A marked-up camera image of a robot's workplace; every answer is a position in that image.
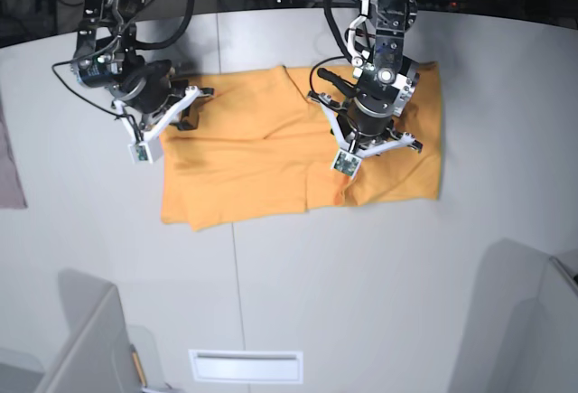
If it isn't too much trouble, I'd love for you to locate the orange pencil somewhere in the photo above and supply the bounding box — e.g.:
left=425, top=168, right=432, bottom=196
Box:
left=131, top=351, right=147, bottom=388

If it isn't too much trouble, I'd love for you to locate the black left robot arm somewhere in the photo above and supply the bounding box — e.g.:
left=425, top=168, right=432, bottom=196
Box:
left=308, top=0, right=423, bottom=159

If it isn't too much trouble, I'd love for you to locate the orange yellow T-shirt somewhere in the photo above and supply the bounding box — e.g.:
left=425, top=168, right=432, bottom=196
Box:
left=161, top=62, right=443, bottom=230

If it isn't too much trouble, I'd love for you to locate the grey box corner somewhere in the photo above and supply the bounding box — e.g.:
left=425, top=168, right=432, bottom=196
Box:
left=534, top=257, right=577, bottom=392
left=34, top=283, right=175, bottom=393

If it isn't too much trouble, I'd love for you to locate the folded pink cloth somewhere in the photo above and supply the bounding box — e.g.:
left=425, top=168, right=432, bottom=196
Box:
left=0, top=108, right=28, bottom=210

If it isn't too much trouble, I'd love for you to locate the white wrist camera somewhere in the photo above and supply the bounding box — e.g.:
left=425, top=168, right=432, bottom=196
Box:
left=331, top=149, right=362, bottom=178
left=128, top=138, right=163, bottom=164

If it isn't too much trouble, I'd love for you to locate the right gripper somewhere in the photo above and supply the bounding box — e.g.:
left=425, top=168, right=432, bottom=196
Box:
left=110, top=61, right=215, bottom=132

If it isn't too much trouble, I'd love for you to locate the grey box left corner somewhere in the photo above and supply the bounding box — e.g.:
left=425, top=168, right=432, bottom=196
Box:
left=34, top=283, right=175, bottom=393

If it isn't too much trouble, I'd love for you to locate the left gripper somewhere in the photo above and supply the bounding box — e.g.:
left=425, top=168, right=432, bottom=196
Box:
left=307, top=90, right=423, bottom=154

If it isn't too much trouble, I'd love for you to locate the black power strip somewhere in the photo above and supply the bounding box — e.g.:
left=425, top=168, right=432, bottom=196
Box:
left=415, top=0, right=467, bottom=12

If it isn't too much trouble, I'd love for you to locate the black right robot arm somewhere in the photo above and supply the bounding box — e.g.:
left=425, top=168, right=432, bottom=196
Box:
left=64, top=0, right=196, bottom=141

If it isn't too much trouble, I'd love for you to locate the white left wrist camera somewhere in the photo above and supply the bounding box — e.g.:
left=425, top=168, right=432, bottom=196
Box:
left=331, top=149, right=362, bottom=178

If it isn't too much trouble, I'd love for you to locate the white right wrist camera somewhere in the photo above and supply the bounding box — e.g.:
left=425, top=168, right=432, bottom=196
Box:
left=128, top=138, right=163, bottom=164

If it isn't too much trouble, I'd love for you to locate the grey box right corner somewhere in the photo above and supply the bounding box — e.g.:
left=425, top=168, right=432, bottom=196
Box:
left=534, top=257, right=577, bottom=392

